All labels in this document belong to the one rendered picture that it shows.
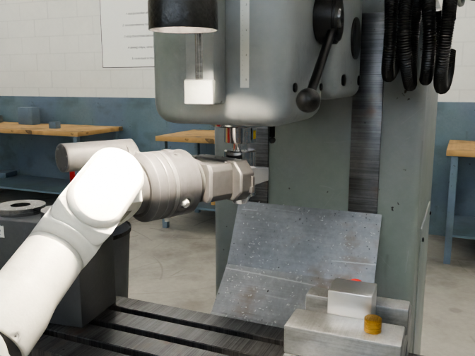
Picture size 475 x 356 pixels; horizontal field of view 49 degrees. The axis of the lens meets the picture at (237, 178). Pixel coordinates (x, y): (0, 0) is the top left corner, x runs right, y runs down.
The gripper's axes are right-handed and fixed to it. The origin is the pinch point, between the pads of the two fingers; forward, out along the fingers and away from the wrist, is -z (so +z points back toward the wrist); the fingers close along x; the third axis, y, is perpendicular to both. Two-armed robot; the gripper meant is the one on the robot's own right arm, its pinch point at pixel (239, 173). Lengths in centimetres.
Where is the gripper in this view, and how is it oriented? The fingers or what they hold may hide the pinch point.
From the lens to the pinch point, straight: 77.3
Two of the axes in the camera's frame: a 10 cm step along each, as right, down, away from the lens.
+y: -0.1, 9.9, 1.7
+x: -6.9, -1.3, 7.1
